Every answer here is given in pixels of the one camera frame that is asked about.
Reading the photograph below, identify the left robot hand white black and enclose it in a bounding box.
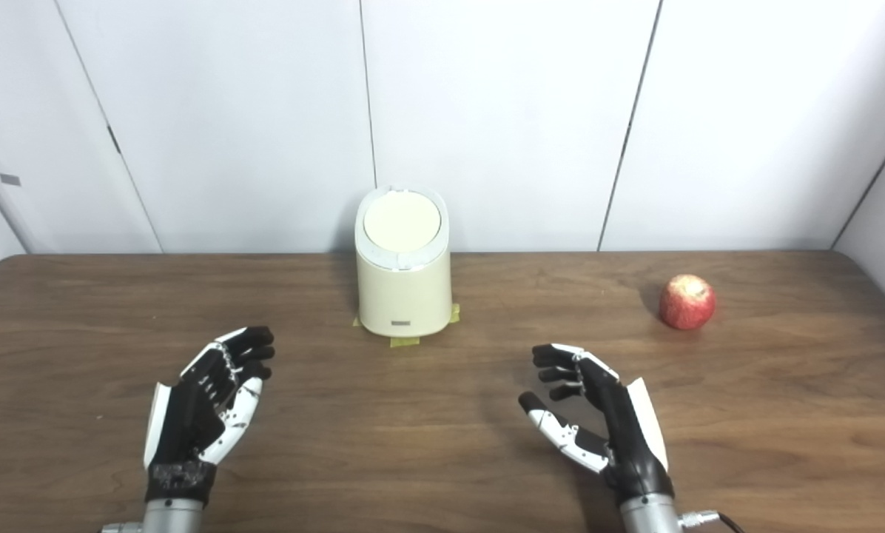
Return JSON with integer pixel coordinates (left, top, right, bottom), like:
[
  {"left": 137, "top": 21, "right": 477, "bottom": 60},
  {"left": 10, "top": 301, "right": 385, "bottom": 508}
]
[{"left": 143, "top": 326, "right": 276, "bottom": 509}]

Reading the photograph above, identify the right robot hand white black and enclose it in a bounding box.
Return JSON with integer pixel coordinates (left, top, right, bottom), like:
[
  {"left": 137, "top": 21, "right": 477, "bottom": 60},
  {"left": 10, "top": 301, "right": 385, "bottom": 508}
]
[{"left": 518, "top": 343, "right": 675, "bottom": 509}]

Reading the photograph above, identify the red apple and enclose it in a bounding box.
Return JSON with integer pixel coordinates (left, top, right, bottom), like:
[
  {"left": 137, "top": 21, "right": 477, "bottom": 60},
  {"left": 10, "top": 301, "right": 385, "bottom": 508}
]
[{"left": 659, "top": 275, "right": 717, "bottom": 330}]

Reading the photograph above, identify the cream-colored bin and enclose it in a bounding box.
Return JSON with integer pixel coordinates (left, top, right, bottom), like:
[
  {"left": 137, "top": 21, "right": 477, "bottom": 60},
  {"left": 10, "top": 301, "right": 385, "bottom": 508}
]
[{"left": 354, "top": 186, "right": 454, "bottom": 338}]

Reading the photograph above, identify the cream round bin lid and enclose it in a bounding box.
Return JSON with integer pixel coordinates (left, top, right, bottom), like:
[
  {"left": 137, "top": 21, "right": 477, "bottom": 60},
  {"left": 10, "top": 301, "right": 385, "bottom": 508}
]
[{"left": 363, "top": 191, "right": 442, "bottom": 251}]

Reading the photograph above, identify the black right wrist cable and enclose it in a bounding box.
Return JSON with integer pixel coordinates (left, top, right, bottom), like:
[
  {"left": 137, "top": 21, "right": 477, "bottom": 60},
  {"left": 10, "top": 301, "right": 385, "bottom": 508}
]
[{"left": 678, "top": 509, "right": 747, "bottom": 533}]

